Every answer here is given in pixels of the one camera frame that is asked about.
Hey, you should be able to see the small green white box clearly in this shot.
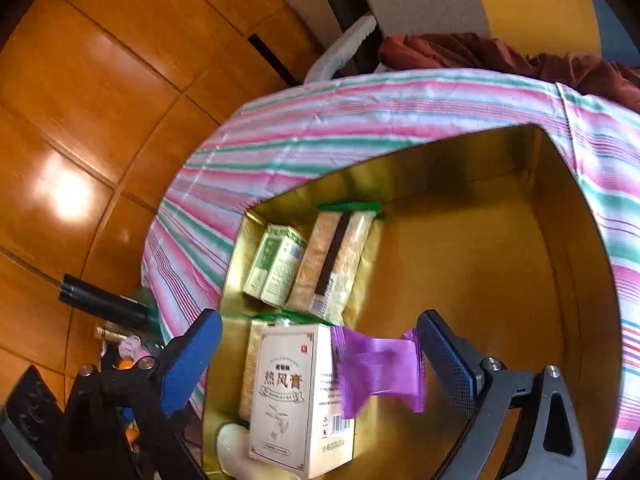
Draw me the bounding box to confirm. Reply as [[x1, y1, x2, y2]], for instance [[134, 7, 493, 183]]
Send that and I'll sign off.
[[242, 224, 307, 308]]

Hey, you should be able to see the white medicine box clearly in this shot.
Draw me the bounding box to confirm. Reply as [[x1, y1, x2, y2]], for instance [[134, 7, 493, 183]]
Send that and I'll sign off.
[[248, 324, 356, 479]]

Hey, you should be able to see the cracker packet green trim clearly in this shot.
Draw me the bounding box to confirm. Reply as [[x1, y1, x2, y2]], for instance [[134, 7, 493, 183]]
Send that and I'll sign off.
[[285, 202, 382, 325]]

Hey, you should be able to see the white knitted sock roll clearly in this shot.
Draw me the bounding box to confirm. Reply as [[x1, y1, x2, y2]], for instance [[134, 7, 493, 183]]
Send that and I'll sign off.
[[216, 424, 299, 480]]

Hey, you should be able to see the gold interior storage box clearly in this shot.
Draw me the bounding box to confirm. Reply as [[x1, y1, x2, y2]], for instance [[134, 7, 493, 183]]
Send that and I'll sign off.
[[202, 125, 622, 479]]

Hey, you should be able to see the striped bed sheet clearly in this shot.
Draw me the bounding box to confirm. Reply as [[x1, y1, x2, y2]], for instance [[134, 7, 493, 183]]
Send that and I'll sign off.
[[141, 68, 639, 478]]

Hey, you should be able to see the wooden wardrobe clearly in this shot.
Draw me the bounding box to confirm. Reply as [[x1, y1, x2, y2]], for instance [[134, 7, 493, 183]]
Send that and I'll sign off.
[[1, 0, 321, 401]]

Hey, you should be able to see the maroon blanket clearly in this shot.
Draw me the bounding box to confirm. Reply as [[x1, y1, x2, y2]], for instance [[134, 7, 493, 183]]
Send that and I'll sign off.
[[378, 32, 639, 112]]

